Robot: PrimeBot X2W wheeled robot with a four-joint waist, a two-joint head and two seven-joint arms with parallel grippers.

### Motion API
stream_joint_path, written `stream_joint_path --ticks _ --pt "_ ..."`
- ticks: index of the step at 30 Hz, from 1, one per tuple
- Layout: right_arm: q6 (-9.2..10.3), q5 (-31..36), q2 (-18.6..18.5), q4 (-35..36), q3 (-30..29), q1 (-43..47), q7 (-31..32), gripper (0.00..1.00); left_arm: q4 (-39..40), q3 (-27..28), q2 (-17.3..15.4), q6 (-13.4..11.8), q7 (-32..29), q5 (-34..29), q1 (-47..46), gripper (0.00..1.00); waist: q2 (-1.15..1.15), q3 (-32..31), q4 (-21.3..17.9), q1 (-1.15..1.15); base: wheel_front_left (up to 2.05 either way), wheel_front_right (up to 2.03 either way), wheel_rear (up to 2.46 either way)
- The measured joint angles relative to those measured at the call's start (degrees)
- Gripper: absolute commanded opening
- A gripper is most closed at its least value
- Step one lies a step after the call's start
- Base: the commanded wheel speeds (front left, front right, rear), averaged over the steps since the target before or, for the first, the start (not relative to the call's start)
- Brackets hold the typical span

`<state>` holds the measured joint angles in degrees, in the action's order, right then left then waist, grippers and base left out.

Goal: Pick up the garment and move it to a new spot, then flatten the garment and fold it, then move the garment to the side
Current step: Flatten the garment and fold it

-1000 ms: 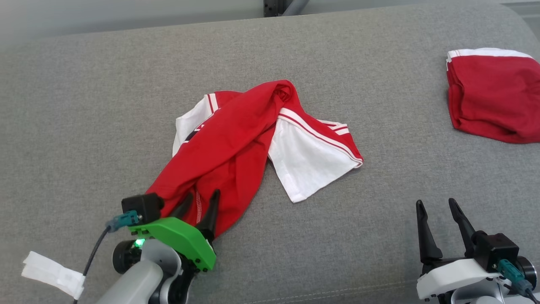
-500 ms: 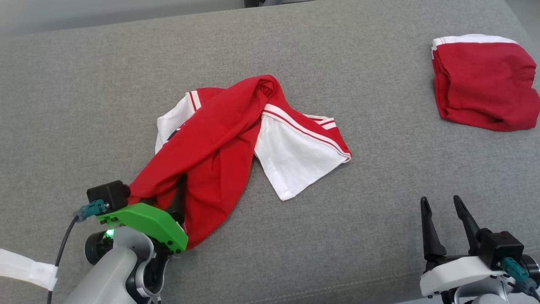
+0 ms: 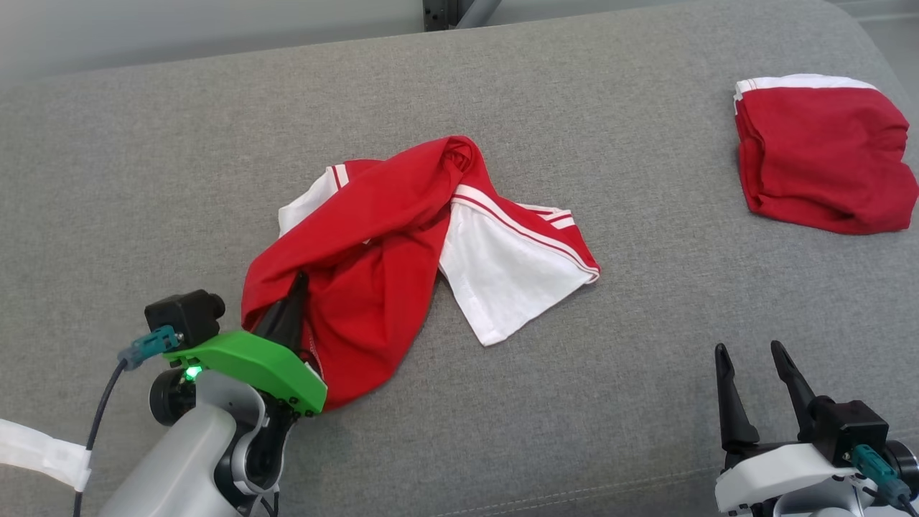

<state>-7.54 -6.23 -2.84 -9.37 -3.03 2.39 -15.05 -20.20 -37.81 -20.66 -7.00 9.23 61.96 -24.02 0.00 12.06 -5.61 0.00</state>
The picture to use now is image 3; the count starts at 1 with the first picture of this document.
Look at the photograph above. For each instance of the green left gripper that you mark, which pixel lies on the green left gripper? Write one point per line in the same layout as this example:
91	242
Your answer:
251	359

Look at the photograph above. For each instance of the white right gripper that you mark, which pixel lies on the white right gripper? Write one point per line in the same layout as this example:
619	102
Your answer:
775	474

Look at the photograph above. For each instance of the red white printed jersey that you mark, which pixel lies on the red white printed jersey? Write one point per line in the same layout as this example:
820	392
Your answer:
373	287

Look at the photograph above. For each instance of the red shorts white trim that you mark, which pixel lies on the red shorts white trim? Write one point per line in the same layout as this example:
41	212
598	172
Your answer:
818	158

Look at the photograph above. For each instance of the grey fabric sofa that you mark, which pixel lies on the grey fabric sofa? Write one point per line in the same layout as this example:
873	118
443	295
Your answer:
143	179

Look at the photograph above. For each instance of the grey metal tube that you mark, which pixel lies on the grey metal tube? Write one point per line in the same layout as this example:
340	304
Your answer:
477	10

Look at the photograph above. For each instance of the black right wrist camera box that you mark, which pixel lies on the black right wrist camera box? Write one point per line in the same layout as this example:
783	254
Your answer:
851	427

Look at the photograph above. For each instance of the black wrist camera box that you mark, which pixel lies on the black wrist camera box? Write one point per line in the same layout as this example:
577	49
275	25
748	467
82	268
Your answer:
851	427
183	316

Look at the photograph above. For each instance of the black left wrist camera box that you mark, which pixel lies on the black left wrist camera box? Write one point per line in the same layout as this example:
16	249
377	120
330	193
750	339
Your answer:
183	316

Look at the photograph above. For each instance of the slotted metal frame post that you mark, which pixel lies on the slotted metal frame post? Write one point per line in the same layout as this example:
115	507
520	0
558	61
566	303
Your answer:
439	13

